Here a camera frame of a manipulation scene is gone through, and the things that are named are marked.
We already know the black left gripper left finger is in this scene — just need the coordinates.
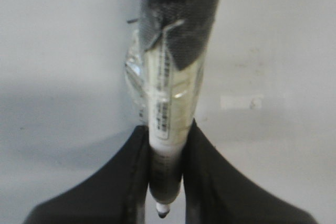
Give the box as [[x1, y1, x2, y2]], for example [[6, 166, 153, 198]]
[[24, 125, 150, 223]]

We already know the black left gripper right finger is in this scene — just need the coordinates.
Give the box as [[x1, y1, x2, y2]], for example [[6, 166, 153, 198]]
[[182, 122, 316, 223]]

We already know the white whiteboard marker black cap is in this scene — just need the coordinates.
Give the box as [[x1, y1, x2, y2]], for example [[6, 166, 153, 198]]
[[125, 0, 219, 218]]

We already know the white whiteboard with aluminium frame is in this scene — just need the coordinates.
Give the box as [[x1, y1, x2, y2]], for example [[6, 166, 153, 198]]
[[1, 0, 335, 223]]

